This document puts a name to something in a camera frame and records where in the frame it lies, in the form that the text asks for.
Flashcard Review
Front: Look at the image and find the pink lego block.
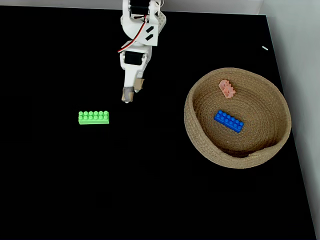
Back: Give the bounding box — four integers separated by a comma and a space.
218, 79, 237, 100

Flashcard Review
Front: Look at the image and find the blue lego block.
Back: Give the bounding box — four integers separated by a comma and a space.
213, 109, 245, 134

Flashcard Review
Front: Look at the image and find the green lego block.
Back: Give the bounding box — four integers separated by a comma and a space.
77, 110, 110, 125

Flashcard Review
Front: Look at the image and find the red black servo cable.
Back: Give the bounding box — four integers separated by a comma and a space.
117, 14, 151, 54

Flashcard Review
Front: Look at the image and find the woven rope basket tray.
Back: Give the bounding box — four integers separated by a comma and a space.
183, 67, 293, 170

